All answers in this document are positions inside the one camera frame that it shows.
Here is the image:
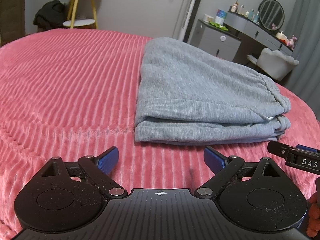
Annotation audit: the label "pink ribbed bedspread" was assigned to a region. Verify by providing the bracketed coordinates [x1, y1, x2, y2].
[1, 29, 319, 239]

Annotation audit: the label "black clothing pile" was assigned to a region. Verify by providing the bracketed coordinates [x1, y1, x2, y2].
[33, 0, 66, 31]

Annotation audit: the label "grey vanity desk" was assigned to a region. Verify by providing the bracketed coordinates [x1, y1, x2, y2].
[224, 12, 293, 64]

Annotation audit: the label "round black mirror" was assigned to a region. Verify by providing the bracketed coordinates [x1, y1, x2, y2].
[258, 0, 285, 31]

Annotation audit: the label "white upholstered stool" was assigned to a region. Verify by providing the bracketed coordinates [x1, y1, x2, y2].
[247, 48, 299, 81]

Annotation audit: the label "blue white box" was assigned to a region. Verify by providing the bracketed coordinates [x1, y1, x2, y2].
[215, 9, 227, 25]

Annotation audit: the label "grey sweatpants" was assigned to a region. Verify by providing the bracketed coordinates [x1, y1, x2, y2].
[135, 37, 291, 145]

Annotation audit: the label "grey curtain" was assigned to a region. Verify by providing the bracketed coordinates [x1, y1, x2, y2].
[285, 0, 319, 119]

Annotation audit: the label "person right hand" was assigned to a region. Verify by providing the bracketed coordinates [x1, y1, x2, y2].
[306, 193, 320, 237]

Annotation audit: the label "grey dresser cabinet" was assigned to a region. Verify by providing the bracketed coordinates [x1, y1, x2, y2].
[190, 20, 241, 61]

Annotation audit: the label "yellow legged side table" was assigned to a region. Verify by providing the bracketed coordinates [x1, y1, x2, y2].
[63, 0, 98, 29]

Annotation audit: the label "white standing fan column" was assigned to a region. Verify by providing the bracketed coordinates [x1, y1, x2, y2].
[177, 0, 201, 42]

